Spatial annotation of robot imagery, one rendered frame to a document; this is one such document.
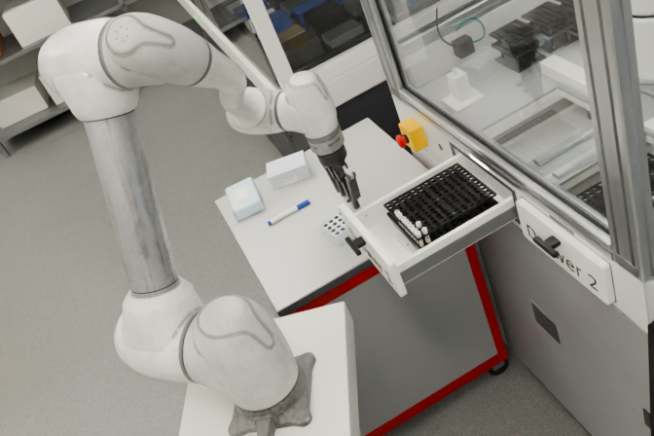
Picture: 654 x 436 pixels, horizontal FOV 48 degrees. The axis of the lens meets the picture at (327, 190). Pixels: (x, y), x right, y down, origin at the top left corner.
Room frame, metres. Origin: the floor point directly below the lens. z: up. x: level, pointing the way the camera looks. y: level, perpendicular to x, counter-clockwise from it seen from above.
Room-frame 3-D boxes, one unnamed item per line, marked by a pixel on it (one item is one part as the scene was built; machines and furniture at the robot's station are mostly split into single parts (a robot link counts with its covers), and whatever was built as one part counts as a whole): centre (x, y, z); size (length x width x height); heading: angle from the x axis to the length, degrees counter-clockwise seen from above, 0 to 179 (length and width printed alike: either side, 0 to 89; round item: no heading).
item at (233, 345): (1.11, 0.29, 1.00); 0.18 x 0.16 x 0.22; 54
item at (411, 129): (1.75, -0.29, 0.88); 0.07 x 0.05 x 0.07; 10
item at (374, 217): (1.41, -0.25, 0.86); 0.40 x 0.26 x 0.06; 100
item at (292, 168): (1.99, 0.09, 0.79); 0.13 x 0.09 x 0.05; 83
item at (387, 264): (1.38, -0.04, 0.87); 0.29 x 0.02 x 0.11; 10
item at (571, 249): (1.12, -0.41, 0.87); 0.29 x 0.02 x 0.11; 10
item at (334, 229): (1.63, -0.01, 0.78); 0.12 x 0.08 x 0.04; 112
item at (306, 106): (1.62, -0.04, 1.18); 0.13 x 0.11 x 0.16; 54
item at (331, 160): (1.61, -0.05, 0.99); 0.08 x 0.07 x 0.09; 22
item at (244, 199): (1.95, 0.25, 0.78); 0.15 x 0.10 x 0.04; 4
